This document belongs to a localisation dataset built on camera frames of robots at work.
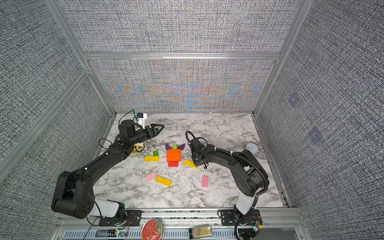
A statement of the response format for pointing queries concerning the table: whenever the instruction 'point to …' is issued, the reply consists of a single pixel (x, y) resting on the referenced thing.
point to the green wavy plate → (122, 144)
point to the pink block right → (205, 181)
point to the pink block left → (150, 176)
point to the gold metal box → (202, 231)
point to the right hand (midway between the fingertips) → (199, 155)
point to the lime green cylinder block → (174, 147)
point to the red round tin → (152, 229)
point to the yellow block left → (152, 158)
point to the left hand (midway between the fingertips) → (164, 126)
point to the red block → (173, 164)
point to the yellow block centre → (190, 163)
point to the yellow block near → (163, 181)
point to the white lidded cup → (253, 147)
